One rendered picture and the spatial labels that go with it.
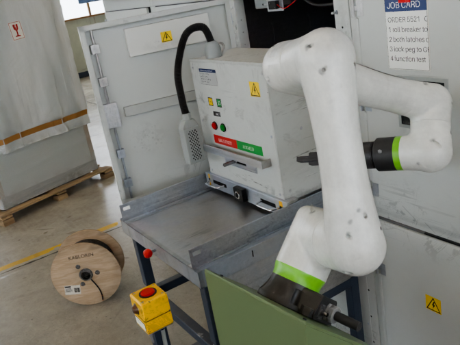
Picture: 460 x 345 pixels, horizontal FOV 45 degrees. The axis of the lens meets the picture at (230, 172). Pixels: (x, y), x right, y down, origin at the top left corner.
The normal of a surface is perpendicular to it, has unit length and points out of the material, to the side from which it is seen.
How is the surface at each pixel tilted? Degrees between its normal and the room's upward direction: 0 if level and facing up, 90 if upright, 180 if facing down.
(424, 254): 90
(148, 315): 90
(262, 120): 90
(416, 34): 90
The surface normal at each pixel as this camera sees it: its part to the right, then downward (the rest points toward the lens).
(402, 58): -0.83, 0.32
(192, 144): 0.54, 0.19
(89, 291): 0.08, 0.32
